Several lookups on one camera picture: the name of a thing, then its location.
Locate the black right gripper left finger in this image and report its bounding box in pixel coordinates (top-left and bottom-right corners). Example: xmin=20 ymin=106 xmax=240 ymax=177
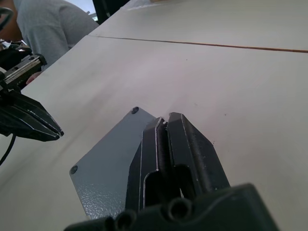
xmin=125 ymin=116 xmax=184 ymax=213

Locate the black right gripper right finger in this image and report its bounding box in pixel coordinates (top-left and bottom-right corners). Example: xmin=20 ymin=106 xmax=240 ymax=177
xmin=167 ymin=112 xmax=231 ymax=201

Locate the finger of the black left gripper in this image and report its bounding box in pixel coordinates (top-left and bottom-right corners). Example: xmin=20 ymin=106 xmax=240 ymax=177
xmin=6 ymin=91 xmax=65 ymax=136
xmin=0 ymin=106 xmax=60 ymax=142

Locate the grey metal box lid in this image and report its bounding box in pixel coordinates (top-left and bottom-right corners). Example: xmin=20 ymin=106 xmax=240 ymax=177
xmin=69 ymin=106 xmax=158 ymax=221

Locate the person's bare hand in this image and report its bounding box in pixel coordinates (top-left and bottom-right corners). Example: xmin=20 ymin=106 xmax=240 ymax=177
xmin=25 ymin=73 xmax=41 ymax=85

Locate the person in grey shirt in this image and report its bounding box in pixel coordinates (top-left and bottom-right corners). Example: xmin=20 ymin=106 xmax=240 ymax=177
xmin=0 ymin=0 xmax=100 ymax=73

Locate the black chair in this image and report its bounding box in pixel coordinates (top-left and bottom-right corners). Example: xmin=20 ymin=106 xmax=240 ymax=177
xmin=92 ymin=0 xmax=126 ymax=26

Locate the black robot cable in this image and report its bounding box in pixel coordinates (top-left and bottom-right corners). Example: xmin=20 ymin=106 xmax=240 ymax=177
xmin=0 ymin=133 xmax=17 ymax=167

